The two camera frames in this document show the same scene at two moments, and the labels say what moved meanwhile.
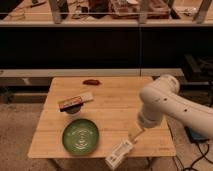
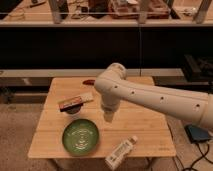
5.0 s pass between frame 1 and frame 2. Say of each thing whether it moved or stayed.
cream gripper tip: moved
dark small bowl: stayed
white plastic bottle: stayed
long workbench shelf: stayed
